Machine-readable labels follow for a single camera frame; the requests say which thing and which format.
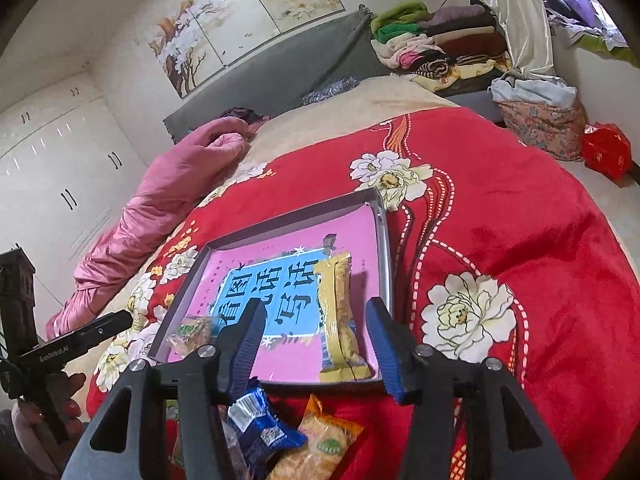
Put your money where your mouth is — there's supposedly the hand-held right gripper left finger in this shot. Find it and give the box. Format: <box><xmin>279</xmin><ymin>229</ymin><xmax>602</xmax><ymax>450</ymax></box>
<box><xmin>60</xmin><ymin>297</ymin><xmax>268</xmax><ymax>480</ymax></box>

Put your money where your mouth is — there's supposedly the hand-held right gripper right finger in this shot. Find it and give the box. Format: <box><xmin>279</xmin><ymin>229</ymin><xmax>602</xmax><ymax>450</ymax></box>
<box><xmin>364</xmin><ymin>297</ymin><xmax>576</xmax><ymax>480</ymax></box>

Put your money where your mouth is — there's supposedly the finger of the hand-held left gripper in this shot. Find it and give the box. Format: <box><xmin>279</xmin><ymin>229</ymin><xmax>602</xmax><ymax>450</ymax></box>
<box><xmin>65</xmin><ymin>310</ymin><xmax>135</xmax><ymax>350</ymax></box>

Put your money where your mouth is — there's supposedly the green clear snack packet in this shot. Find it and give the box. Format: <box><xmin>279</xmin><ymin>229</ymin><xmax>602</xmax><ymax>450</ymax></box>
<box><xmin>167</xmin><ymin>315</ymin><xmax>221</xmax><ymax>356</ymax></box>

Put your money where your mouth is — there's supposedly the yellow snack packet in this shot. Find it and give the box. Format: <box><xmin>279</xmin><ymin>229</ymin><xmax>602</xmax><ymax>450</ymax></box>
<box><xmin>312</xmin><ymin>252</ymin><xmax>373</xmax><ymax>383</ymax></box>

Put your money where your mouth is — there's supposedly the blue snack packet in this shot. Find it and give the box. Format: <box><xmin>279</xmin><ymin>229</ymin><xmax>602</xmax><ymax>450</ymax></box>
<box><xmin>227</xmin><ymin>385</ymin><xmax>308</xmax><ymax>478</ymax></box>

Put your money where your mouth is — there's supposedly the orange cracker packet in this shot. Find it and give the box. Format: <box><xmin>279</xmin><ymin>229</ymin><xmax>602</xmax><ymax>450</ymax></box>
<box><xmin>265</xmin><ymin>394</ymin><xmax>365</xmax><ymax>480</ymax></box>

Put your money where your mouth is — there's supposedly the grey box tray pink print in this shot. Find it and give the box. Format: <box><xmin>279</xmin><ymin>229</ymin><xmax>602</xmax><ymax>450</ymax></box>
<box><xmin>147</xmin><ymin>190</ymin><xmax>396</xmax><ymax>386</ymax></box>

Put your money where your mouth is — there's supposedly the person's left hand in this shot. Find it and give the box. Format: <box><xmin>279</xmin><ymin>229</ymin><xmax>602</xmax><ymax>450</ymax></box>
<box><xmin>11</xmin><ymin>372</ymin><xmax>88</xmax><ymax>443</ymax></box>

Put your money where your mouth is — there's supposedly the pink quilt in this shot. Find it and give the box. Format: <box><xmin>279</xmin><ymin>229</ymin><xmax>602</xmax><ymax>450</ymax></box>
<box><xmin>45</xmin><ymin>119</ymin><xmax>251</xmax><ymax>341</ymax></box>

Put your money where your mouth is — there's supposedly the white wardrobe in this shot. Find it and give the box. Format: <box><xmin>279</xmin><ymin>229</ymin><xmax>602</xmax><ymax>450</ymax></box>
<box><xmin>0</xmin><ymin>72</ymin><xmax>151</xmax><ymax>351</ymax></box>

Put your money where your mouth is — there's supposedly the red floral blanket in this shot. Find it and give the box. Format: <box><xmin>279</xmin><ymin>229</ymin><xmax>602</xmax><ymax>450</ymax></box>
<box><xmin>85</xmin><ymin>107</ymin><xmax>640</xmax><ymax>480</ymax></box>

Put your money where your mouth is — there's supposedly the dark garment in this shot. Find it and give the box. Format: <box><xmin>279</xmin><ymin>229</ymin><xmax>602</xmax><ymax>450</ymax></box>
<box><xmin>220</xmin><ymin>106</ymin><xmax>273</xmax><ymax>133</ymax></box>

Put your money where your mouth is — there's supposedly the beige bed sheet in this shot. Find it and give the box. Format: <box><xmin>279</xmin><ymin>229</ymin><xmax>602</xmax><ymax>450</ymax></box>
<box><xmin>197</xmin><ymin>75</ymin><xmax>458</xmax><ymax>208</ymax></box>

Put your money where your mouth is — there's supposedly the blue patterned cloth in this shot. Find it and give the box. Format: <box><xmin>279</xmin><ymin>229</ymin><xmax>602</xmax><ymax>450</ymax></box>
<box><xmin>301</xmin><ymin>76</ymin><xmax>361</xmax><ymax>107</ymax></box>

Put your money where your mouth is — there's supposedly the floral fabric bag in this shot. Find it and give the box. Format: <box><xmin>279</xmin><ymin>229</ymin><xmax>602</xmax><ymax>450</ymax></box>
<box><xmin>492</xmin><ymin>97</ymin><xmax>587</xmax><ymax>162</ymax></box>

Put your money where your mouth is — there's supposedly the grey headboard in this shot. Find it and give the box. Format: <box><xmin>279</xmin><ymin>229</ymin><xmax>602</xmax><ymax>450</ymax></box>
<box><xmin>162</xmin><ymin>5</ymin><xmax>396</xmax><ymax>146</ymax></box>

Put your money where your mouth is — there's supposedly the pale blue white cloth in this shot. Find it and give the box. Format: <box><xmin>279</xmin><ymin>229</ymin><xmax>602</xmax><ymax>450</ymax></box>
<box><xmin>490</xmin><ymin>74</ymin><xmax>578</xmax><ymax>108</ymax></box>

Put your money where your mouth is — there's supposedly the red plastic bag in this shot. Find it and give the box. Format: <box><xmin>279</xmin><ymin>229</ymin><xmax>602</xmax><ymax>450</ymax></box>
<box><xmin>581</xmin><ymin>122</ymin><xmax>632</xmax><ymax>181</ymax></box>

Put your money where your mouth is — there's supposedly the pile of folded clothes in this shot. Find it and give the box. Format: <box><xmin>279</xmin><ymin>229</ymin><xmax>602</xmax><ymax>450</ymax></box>
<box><xmin>369</xmin><ymin>0</ymin><xmax>513</xmax><ymax>92</ymax></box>

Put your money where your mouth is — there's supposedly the white satin curtain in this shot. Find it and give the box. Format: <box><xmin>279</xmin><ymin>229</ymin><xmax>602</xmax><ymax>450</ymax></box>
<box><xmin>460</xmin><ymin>0</ymin><xmax>561</xmax><ymax>81</ymax></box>

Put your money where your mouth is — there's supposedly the purple and green clothes heap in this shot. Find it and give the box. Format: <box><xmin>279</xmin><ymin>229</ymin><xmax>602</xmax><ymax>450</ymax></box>
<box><xmin>542</xmin><ymin>0</ymin><xmax>636</xmax><ymax>66</ymax></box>

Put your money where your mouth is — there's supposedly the floral wall painting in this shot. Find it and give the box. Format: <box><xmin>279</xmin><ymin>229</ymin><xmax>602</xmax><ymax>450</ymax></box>
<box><xmin>135</xmin><ymin>0</ymin><xmax>347</xmax><ymax>100</ymax></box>

